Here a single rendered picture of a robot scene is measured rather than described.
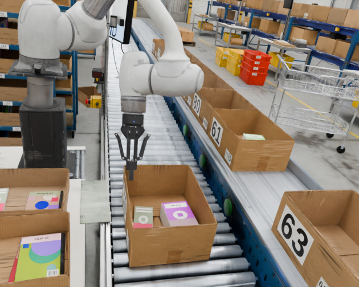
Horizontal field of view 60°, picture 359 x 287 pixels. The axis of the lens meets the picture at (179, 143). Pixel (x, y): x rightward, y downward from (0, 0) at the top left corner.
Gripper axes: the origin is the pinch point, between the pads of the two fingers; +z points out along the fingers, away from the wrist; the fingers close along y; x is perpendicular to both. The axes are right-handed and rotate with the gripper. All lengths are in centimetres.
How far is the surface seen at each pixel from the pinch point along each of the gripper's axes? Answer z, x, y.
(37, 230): 23.4, -5.4, 32.2
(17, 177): 10, -33, 45
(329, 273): 19, 44, -49
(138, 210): 20.3, -14.7, -4.9
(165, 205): 16.7, -8.8, -15.2
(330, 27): -221, -518, -496
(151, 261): 29.9, 10.4, -7.0
